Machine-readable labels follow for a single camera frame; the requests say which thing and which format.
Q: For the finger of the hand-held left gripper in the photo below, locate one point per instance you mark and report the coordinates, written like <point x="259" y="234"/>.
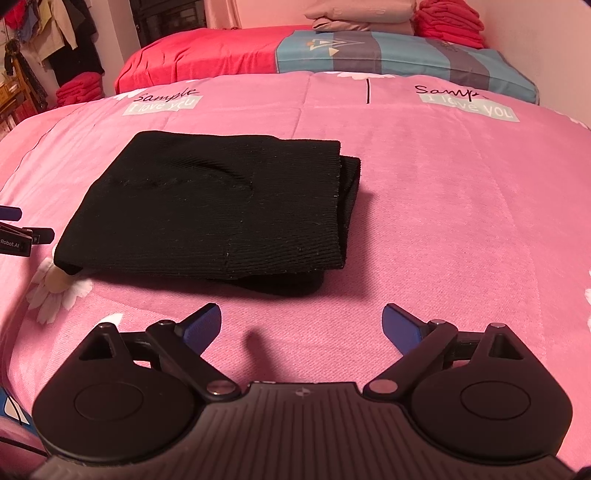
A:
<point x="10" y="213"/>
<point x="42" y="235"/>

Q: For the blue grey striped pillow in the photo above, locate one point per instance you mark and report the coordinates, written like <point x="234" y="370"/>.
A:
<point x="406" y="57"/>

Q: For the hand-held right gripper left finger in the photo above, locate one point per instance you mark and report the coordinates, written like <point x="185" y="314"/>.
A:
<point x="201" y="330"/>

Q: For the clothes hanging on rack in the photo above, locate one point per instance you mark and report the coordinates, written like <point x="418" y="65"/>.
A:
<point x="60" y="32"/>

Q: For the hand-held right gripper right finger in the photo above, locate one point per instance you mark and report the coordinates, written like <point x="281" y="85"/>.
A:
<point x="401" y="327"/>

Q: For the black pants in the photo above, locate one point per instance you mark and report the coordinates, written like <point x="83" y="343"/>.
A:
<point x="207" y="207"/>

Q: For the blue printed cloth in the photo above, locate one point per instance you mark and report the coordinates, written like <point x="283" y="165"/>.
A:
<point x="11" y="408"/>

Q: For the pink printed blanket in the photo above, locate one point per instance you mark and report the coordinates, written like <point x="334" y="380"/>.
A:
<point x="438" y="207"/>

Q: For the black cabinet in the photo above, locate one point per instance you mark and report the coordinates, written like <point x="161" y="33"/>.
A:
<point x="168" y="21"/>

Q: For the wooden shelf unit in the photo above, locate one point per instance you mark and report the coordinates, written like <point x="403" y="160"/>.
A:
<point x="10" y="106"/>

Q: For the folded red cloth stack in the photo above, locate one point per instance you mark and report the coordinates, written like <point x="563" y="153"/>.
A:
<point x="79" y="90"/>
<point x="450" y="23"/>

